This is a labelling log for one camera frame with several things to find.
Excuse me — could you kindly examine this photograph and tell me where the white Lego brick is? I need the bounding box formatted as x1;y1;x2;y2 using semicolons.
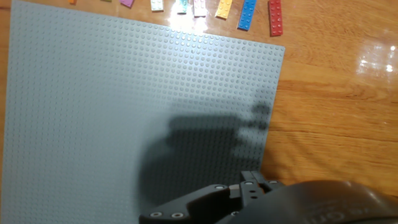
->
150;0;165;12

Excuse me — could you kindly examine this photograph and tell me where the yellow Lego brick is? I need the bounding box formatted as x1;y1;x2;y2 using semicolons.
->
215;0;233;20

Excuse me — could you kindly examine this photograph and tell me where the grey Lego baseplate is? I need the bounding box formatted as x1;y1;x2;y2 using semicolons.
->
0;0;286;224

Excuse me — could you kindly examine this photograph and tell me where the red long Lego brick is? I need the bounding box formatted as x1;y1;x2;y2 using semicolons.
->
267;0;284;37

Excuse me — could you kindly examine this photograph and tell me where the green Lego brick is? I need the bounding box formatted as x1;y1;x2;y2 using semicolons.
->
176;0;188;15

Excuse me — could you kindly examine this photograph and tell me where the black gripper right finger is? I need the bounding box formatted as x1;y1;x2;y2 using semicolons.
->
239;170;285;207

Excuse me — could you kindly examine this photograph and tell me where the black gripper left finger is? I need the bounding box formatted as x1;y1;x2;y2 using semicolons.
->
139;183;243;224

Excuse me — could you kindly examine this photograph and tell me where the blue long Lego brick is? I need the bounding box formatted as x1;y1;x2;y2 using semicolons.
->
237;0;258;32

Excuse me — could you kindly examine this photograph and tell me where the pink Lego brick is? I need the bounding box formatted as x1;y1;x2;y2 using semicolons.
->
193;0;208;17

